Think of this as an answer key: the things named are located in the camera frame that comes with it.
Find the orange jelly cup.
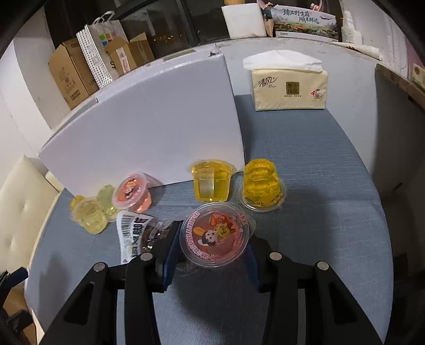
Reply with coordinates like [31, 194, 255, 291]
[239, 158, 288, 212]

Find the yellow tissue pack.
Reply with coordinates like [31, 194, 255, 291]
[242, 50, 330, 111]

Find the small open cardboard box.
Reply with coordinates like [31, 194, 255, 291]
[104, 32, 155, 75]

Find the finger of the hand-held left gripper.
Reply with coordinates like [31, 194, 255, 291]
[0, 267, 30, 288]

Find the white foam box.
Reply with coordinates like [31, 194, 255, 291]
[221, 4, 268, 38]

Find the pale yellow jelly cup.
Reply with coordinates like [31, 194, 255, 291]
[72, 197, 108, 235]

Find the rolled white paper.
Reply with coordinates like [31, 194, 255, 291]
[332, 40, 382, 60]

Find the white dotted paper bag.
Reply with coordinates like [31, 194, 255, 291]
[76, 11, 131, 89]

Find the white plastic bottle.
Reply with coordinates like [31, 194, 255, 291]
[340, 10, 362, 43]

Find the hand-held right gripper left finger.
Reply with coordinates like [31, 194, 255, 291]
[40, 221, 184, 345]

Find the yellow cheese-shaped device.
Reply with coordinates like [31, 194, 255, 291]
[408, 63, 425, 83]

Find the cream leather sofa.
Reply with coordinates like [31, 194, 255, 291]
[0, 154, 65, 276]

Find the white barcode snack packet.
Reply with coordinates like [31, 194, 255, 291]
[116, 212, 175, 265]

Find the large brown cardboard box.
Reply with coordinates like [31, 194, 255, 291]
[48, 38, 100, 111]

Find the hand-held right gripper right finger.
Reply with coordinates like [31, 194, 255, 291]
[246, 237, 386, 345]

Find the red jelly cup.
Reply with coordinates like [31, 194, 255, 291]
[179, 203, 257, 268]
[112, 171, 163, 213]

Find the small yellow jelly cup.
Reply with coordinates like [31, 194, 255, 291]
[69, 195, 87, 219]

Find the clear yellow jelly cup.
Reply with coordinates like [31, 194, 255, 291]
[188, 159, 237, 204]

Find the white cardboard box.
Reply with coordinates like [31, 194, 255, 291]
[37, 46, 247, 197]

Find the printed landscape gift box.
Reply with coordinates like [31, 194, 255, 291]
[273, 5, 342, 43]

